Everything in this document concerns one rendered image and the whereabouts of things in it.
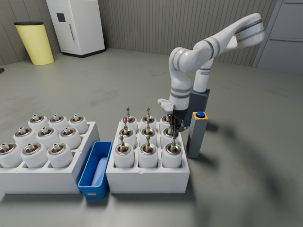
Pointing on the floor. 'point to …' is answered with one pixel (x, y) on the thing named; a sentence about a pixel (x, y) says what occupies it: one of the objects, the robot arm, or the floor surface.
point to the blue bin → (96, 171)
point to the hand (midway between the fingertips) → (175, 132)
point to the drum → (35, 41)
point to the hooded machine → (77, 26)
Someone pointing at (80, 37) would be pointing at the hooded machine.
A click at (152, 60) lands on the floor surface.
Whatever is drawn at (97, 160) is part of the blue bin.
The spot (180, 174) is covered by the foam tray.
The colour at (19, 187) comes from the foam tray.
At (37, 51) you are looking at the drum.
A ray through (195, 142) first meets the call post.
